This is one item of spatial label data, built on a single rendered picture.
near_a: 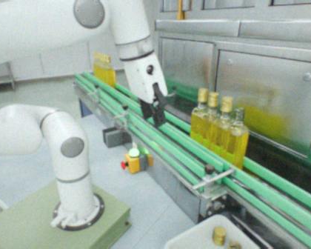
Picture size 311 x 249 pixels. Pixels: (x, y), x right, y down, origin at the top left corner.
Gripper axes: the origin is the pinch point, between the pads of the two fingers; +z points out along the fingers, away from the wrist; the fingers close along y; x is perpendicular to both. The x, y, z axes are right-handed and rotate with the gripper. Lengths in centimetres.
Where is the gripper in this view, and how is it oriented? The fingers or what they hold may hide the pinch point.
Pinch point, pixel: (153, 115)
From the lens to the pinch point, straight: 54.9
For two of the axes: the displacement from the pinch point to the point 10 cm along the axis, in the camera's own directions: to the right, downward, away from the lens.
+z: 2.2, 8.2, 5.2
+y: -5.2, -3.5, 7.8
